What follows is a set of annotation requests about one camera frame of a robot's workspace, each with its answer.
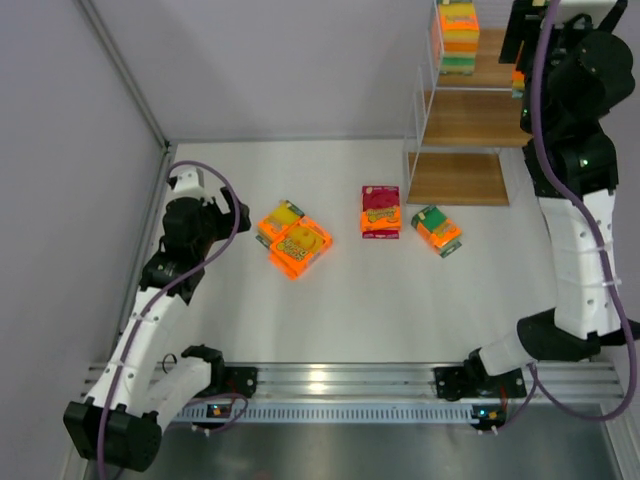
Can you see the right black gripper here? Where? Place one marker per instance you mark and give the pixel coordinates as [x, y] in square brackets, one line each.
[513, 38]

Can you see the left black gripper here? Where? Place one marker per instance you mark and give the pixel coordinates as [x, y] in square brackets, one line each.
[223, 214]

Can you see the yellow sponge pack green box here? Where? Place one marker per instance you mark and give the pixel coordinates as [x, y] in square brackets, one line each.
[456, 34]

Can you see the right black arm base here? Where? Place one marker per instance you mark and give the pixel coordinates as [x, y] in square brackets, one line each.
[454, 383]

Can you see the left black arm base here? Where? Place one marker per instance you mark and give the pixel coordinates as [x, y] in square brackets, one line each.
[241, 380]

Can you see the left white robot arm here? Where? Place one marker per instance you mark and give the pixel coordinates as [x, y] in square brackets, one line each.
[123, 417]

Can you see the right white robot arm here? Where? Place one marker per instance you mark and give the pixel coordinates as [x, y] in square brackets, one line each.
[575, 178]

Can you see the top wooden shelf board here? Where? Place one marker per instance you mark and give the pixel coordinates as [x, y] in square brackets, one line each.
[489, 72]

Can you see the wooden shelf board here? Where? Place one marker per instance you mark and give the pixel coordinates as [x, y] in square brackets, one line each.
[489, 72]
[474, 119]
[464, 179]

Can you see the middle wooden shelf board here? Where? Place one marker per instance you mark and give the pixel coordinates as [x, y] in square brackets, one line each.
[474, 119]

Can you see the bottom wooden shelf board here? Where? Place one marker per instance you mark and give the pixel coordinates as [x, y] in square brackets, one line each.
[464, 179]

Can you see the Sponge Daddy yellow sponge box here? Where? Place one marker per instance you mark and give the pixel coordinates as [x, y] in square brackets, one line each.
[278, 222]

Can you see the Scrub Daddy orange box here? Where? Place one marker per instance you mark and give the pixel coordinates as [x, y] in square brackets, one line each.
[294, 251]

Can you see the pink Scrub Mommy box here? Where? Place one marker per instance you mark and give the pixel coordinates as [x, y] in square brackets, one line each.
[381, 215]

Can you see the green sponge orange pack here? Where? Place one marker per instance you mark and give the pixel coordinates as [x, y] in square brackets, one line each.
[437, 230]

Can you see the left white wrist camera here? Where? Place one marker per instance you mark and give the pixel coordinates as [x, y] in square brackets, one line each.
[188, 183]

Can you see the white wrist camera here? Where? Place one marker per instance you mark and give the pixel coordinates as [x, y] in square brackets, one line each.
[188, 183]
[596, 9]

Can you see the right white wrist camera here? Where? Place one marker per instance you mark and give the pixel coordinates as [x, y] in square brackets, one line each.
[596, 9]

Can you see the white wire shelf frame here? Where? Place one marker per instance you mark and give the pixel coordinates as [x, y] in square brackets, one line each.
[426, 85]

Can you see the aluminium mounting rail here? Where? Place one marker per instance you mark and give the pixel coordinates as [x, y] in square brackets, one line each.
[573, 382]

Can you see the slotted grey cable duct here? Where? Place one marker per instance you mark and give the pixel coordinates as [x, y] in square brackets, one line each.
[352, 413]

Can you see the corner aluminium frame post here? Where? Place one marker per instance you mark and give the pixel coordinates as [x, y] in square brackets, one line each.
[105, 39]

